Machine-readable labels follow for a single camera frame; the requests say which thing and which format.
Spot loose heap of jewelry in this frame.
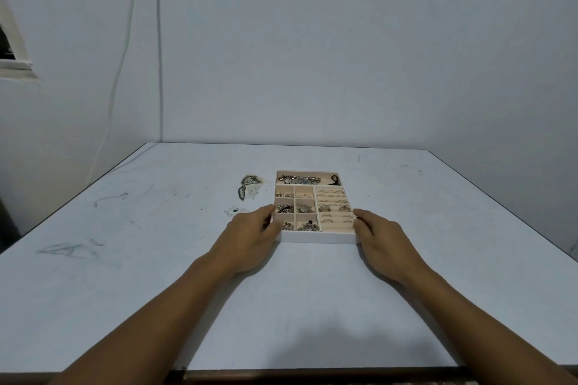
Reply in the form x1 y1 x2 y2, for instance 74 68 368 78
238 175 264 201

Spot person's right forearm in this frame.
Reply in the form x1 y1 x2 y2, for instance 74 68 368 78
402 263 578 385

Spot white wall cable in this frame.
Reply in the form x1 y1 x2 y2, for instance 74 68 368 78
87 0 139 183

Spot white jewelry organizer tray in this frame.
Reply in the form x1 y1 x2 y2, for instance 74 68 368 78
271 169 359 245

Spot grey wall conduit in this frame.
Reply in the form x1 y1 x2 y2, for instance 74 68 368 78
155 0 164 143

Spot white window frame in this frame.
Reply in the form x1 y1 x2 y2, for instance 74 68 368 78
0 0 40 82

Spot person's right hand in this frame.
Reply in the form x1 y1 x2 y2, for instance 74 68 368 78
353 209 432 287

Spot person's left forearm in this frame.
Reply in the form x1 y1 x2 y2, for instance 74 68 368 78
49 255 236 385

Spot pile of silver necklaces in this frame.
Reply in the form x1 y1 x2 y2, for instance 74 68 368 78
277 174 322 186

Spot person's left hand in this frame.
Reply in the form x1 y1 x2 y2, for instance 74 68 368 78
209 205 284 277

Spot rows of gold rings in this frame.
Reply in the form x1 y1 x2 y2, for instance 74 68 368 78
316 188 356 226

